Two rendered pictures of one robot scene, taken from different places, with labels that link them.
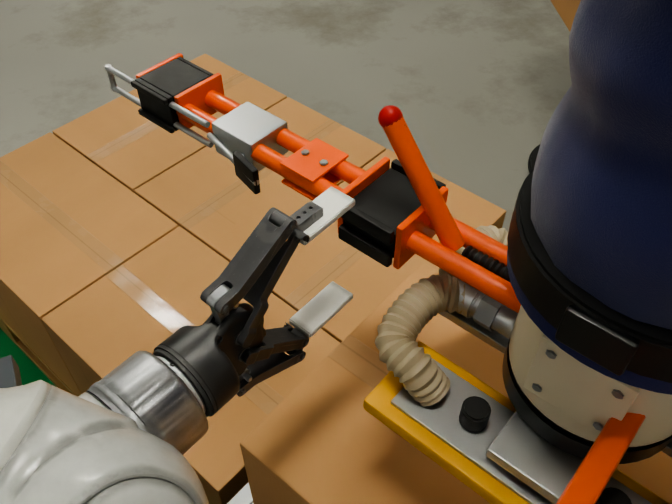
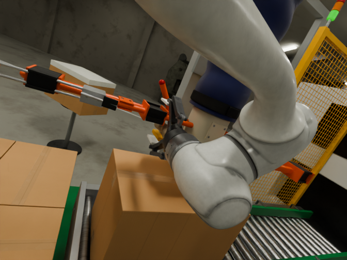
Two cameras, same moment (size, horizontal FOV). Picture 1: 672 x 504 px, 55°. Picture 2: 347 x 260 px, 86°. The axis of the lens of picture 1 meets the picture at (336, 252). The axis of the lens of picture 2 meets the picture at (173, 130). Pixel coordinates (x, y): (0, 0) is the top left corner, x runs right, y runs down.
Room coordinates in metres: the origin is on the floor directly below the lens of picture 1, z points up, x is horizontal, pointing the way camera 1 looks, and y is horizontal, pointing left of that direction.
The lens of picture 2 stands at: (0.16, 0.55, 1.38)
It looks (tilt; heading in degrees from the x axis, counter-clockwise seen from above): 15 degrees down; 291
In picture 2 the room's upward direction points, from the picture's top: 23 degrees clockwise
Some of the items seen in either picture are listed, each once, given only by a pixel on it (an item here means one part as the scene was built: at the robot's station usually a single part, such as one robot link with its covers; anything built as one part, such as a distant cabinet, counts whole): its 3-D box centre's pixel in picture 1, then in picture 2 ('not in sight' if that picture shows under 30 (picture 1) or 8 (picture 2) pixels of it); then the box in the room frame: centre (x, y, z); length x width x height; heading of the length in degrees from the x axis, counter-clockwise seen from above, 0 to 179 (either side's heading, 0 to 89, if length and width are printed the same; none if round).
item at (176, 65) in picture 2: not in sight; (178, 82); (3.96, -7.40, 1.19); 1.25 x 1.07 x 2.38; 26
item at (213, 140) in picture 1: (176, 125); (63, 88); (0.66, 0.20, 1.22); 0.31 x 0.03 x 0.05; 49
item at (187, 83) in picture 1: (181, 91); (45, 79); (0.74, 0.20, 1.22); 0.08 x 0.07 x 0.05; 49
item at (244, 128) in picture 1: (250, 137); (93, 96); (0.64, 0.10, 1.22); 0.07 x 0.07 x 0.04; 49
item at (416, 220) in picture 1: (391, 211); (153, 112); (0.50, -0.06, 1.22); 0.10 x 0.08 x 0.06; 139
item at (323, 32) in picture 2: not in sight; (288, 162); (-0.27, -1.58, 1.05); 1.17 x 0.10 x 2.10; 49
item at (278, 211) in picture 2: not in sight; (259, 207); (-0.22, -1.29, 0.60); 1.60 x 0.11 x 0.09; 49
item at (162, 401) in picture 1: (152, 408); (185, 153); (0.27, 0.15, 1.23); 0.09 x 0.06 x 0.09; 49
